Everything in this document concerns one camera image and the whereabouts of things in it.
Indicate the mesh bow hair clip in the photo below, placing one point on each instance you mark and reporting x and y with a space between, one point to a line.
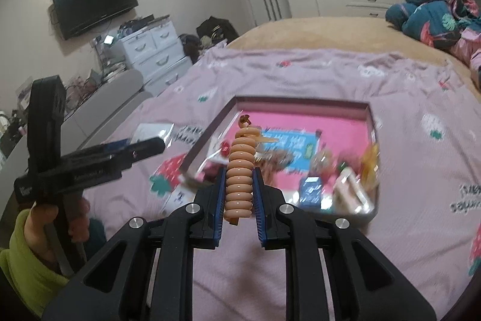
280 161

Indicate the small blue packet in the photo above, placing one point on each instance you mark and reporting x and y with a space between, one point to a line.
311 191

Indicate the blue snack packet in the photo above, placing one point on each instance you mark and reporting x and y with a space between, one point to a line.
293 146

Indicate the pink printed blanket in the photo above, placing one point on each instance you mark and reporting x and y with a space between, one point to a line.
413 174

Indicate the clear flat packet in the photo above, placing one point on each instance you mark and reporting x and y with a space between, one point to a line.
154 133

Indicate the person's left forearm green sleeve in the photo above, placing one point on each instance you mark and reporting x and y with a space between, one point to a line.
26 276

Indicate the pink clothes pile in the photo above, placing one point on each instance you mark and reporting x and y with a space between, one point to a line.
469 50

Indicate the person's left hand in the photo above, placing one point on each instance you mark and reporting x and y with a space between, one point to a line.
39 230

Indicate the yellow hair accessory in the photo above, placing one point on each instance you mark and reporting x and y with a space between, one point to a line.
370 166

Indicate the clear bag of bead ties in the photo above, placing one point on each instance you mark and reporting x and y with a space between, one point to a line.
218 151

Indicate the white drawer chest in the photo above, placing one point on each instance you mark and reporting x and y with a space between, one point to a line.
154 50

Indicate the tan bed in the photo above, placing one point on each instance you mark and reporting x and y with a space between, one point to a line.
330 33

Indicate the blue floral quilt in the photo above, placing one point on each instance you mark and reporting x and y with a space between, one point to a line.
432 9

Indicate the beige wrapped snack bars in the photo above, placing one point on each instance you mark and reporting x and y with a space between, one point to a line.
351 191

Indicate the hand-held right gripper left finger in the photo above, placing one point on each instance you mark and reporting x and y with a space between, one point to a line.
220 210

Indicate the dark bags pile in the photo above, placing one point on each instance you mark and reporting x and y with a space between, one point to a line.
210 33

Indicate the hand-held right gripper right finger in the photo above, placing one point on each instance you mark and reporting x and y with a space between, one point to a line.
259 210

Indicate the pink-lined cardboard box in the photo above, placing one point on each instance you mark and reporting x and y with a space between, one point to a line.
338 121

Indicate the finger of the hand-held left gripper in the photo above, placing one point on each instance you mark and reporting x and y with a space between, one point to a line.
112 145
146 148

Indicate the dark teal cloth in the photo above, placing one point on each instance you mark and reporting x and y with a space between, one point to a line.
97 238

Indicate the black wall television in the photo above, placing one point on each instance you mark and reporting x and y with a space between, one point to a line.
94 1

